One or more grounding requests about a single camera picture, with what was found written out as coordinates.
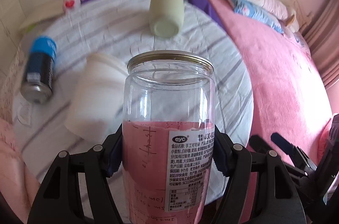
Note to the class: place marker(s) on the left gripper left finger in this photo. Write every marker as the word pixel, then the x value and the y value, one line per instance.
pixel 75 189

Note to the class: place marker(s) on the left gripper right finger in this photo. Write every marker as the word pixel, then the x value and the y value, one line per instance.
pixel 259 182

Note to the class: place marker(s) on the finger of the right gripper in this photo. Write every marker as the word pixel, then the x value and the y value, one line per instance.
pixel 296 154
pixel 260 145

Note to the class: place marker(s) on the clear jar pink label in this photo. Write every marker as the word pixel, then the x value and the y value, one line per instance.
pixel 168 136

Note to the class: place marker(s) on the white paper cup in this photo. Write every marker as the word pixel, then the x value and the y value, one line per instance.
pixel 97 98

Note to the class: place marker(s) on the pale green ceramic cup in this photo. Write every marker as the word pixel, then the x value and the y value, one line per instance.
pixel 166 17

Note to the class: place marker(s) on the light pink quilt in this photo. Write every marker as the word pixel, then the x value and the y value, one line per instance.
pixel 18 186

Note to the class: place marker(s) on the pink fleece blanket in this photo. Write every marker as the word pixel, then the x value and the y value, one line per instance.
pixel 288 92

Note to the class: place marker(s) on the blue black metal can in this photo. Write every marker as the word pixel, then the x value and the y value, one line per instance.
pixel 36 84

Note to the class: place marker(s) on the heart print bed sheet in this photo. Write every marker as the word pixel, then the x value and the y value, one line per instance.
pixel 11 85

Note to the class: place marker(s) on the blue cartoon pillow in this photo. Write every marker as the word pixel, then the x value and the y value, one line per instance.
pixel 250 10

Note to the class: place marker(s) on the cream bedside table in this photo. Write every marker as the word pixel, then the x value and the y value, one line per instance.
pixel 43 12

